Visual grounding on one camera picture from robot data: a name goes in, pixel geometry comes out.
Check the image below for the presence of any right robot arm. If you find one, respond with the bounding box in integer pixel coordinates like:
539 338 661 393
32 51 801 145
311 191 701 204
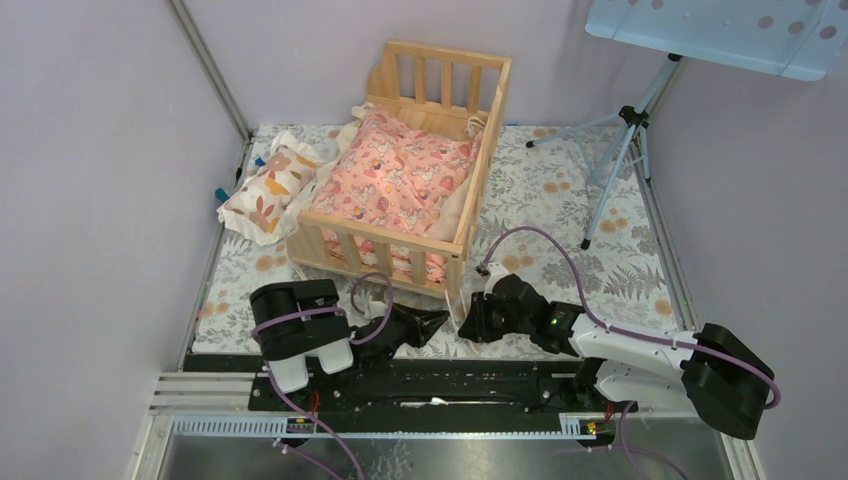
458 273 774 440

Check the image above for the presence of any light blue perforated panel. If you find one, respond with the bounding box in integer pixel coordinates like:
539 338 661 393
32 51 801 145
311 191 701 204
585 0 847 81

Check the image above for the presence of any grey diagonal pole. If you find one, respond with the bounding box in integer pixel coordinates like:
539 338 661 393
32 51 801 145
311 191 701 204
165 0 253 143

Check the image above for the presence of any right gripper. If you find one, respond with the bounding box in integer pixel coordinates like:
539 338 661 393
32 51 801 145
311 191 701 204
458 292 533 345

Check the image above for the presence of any pink patterned bed cushion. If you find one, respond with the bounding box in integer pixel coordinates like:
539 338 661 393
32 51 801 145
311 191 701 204
308 108 485 242

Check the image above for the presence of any blue toy item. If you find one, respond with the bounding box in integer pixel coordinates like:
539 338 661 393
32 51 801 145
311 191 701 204
215 157 268 206

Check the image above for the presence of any floral small pillow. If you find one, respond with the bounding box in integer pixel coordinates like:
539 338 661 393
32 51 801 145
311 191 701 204
217 130 331 246

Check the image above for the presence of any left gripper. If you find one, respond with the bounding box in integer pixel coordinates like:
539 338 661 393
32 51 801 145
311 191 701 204
386 301 449 353

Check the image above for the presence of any wooden pet bed frame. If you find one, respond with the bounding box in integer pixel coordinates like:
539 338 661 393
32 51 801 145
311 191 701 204
286 40 512 297

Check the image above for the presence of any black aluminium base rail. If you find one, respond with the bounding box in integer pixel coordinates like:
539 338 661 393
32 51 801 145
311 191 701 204
145 352 744 439

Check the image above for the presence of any black tripod stand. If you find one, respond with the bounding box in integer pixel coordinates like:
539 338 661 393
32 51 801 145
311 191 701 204
525 53 684 250

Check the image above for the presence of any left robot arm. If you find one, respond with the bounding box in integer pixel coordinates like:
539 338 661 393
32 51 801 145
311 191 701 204
249 279 451 411

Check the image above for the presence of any floral table mat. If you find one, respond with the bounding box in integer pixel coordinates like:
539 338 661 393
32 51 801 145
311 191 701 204
190 125 692 360

